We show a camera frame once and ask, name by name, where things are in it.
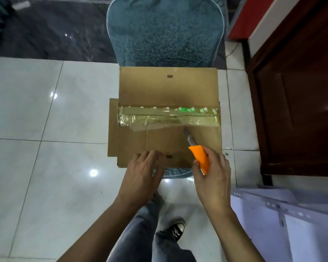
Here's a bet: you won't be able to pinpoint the person's right hand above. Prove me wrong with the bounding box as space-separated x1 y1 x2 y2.
192 144 232 217

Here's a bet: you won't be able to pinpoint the person's left hand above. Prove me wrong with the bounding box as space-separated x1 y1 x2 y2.
116 150 166 212

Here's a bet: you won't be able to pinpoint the orange utility knife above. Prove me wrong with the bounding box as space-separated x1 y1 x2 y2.
184 127 210 175

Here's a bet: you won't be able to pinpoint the white metal shelving rack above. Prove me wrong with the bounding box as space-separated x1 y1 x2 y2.
229 185 328 262

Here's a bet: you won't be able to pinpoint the small printed brown carton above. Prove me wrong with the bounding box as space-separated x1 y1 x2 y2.
108 66 223 168

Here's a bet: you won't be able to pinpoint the person's left forearm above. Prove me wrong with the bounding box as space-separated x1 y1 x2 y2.
57 200 148 262

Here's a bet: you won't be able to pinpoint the person's right forearm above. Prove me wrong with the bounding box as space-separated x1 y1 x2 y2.
208 207 265 262

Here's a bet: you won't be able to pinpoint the person's grey trouser legs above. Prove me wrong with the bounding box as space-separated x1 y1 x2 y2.
106 194 197 262

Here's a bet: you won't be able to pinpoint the black and white sneaker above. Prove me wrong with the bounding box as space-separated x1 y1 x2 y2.
157 222 186 243

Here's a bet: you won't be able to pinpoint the dark wooden door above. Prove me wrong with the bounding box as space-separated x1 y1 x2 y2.
246 0 328 178

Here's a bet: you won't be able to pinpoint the teal fabric chair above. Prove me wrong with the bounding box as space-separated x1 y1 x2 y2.
106 0 229 69

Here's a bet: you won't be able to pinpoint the white power strip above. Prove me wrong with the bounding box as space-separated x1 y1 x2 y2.
12 0 31 11

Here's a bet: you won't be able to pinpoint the glass door with metal frame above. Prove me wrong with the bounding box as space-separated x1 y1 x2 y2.
225 0 248 41

